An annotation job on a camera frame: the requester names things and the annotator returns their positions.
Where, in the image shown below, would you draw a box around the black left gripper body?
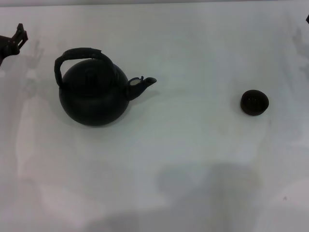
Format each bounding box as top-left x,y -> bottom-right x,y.
0,34 -> 20,68

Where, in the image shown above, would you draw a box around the black round teapot with handle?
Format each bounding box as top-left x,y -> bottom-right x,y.
54,47 -> 157,127

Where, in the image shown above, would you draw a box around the small dark teacup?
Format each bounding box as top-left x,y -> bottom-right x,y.
240,89 -> 269,116

